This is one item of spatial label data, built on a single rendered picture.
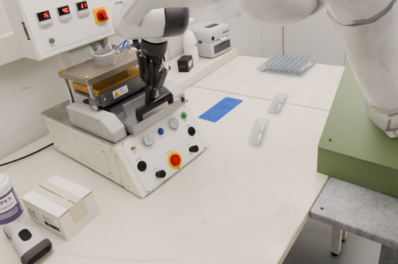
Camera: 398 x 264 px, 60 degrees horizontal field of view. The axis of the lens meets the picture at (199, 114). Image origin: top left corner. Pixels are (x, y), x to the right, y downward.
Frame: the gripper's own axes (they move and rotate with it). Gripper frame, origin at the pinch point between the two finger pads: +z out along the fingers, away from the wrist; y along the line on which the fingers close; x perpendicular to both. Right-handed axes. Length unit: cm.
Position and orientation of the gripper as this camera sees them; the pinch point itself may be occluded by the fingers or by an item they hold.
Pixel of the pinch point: (150, 94)
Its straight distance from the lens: 111.3
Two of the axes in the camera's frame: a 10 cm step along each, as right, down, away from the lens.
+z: -1.5, 7.5, 6.4
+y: 7.4, 5.1, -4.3
